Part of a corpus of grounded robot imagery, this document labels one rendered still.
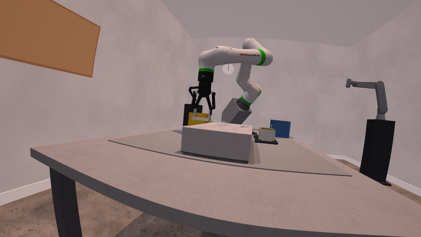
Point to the yellow open-top bin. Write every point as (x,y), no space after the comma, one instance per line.
(196,122)

